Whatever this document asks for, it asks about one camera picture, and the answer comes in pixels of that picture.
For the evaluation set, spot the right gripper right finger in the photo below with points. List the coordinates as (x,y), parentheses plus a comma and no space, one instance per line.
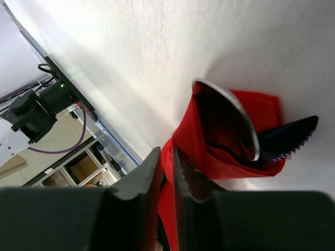
(188,188)

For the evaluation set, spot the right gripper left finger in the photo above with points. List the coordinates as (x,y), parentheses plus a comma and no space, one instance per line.
(133,205)

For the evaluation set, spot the red paper napkin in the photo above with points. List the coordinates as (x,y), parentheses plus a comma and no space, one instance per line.
(265,113)

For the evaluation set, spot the green handled spoon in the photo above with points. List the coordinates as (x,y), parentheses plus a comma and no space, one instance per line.
(224,121)

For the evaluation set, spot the dark blue knife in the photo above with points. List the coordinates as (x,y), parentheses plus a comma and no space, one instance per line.
(281,142)

